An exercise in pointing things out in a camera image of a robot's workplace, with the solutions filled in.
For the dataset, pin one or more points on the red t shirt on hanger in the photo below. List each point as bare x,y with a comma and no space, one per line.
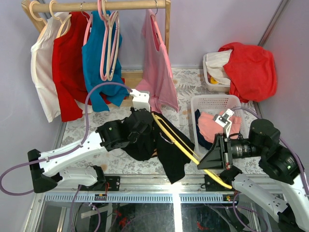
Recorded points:
67,68

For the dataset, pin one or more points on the yellow hanger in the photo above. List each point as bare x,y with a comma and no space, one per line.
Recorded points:
175,139

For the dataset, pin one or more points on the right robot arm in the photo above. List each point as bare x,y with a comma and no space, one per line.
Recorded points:
278,162

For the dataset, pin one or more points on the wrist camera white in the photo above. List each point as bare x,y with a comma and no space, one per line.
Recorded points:
224,121
141,99

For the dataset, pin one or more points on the white laundry basket back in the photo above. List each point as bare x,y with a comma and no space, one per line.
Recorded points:
213,87

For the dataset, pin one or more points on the wooden clothes rack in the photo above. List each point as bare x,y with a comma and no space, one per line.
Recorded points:
132,78

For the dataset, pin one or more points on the navy blue folded shirt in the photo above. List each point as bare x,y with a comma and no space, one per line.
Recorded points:
200,138

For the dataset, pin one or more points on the black t shirt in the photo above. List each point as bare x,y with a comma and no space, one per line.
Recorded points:
153,143

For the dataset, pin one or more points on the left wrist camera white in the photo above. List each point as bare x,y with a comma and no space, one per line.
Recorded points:
141,99

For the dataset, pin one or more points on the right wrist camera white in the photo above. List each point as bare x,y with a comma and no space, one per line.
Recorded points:
224,121

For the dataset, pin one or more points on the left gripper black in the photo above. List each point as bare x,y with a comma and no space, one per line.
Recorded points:
133,109

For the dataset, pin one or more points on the aluminium rail frame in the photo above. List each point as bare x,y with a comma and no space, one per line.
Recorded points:
143,188

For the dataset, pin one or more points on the white laundry basket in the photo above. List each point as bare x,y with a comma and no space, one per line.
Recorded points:
213,87
210,104

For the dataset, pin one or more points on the floral table mat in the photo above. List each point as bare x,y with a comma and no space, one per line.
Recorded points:
188,83

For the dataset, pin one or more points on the beige empty hanger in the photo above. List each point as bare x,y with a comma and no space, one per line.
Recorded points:
113,44

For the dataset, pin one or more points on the salmon pink folded shirt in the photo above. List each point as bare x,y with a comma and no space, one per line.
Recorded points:
209,128

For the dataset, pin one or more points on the pink t shirt on hanger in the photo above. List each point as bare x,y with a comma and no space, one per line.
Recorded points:
157,73

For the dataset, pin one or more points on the white cloth in back basket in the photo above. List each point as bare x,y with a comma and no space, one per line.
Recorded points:
215,62

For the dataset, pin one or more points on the pink empty hanger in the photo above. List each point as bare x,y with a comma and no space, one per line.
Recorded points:
107,41

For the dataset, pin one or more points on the blue t shirt on hanger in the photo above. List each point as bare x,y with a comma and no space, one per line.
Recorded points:
91,57

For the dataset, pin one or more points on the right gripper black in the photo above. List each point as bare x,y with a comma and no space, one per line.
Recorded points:
220,152

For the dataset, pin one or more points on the white laundry basket front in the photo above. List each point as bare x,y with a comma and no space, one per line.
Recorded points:
210,104

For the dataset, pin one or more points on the peach hanger far left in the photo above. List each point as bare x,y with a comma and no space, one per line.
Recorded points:
35,14

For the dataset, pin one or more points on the white t shirt on hanger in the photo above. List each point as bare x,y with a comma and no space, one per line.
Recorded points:
41,69

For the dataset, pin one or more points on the yellow item in back basket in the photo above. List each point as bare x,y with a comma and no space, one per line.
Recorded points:
213,81

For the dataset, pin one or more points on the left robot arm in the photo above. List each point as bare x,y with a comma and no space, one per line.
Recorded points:
52,169

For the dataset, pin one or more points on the red orange cloth on basket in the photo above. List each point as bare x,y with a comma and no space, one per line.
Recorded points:
251,70

